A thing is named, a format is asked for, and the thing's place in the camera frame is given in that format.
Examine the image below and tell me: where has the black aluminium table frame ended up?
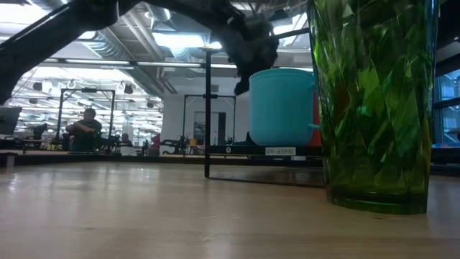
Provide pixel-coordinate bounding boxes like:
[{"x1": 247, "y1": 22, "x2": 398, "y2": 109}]
[{"x1": 0, "y1": 150, "x2": 460, "y2": 178}]

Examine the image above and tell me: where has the green faceted transparent cup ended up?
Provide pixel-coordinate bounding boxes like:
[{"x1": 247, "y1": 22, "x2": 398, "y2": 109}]
[{"x1": 307, "y1": 0, "x2": 440, "y2": 216}]

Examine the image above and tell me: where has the small orange cup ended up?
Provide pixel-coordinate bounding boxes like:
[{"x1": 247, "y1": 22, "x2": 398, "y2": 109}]
[{"x1": 311, "y1": 89, "x2": 323, "y2": 147}]

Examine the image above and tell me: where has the dark computer monitor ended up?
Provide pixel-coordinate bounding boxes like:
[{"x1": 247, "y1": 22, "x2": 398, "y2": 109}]
[{"x1": 0, "y1": 106, "x2": 23, "y2": 136}]

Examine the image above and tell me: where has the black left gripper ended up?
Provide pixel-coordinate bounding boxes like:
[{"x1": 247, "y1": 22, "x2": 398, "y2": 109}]
[{"x1": 215, "y1": 6, "x2": 280, "y2": 96}]

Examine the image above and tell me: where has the person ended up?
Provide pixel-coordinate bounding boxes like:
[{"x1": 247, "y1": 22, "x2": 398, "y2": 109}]
[
  {"x1": 65, "y1": 107, "x2": 104, "y2": 153},
  {"x1": 117, "y1": 132, "x2": 135, "y2": 156}
]

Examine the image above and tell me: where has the light blue plastic mug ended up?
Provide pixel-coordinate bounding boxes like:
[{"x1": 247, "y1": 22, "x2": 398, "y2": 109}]
[{"x1": 248, "y1": 68, "x2": 321, "y2": 147}]

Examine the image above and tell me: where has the wooden cutting board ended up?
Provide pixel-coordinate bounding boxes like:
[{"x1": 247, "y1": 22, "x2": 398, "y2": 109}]
[{"x1": 203, "y1": 27, "x2": 326, "y2": 188}]

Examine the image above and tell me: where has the black background station frame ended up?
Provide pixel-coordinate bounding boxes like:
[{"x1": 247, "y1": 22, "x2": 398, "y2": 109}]
[
  {"x1": 57, "y1": 87, "x2": 116, "y2": 145},
  {"x1": 182, "y1": 94, "x2": 237, "y2": 145}
]

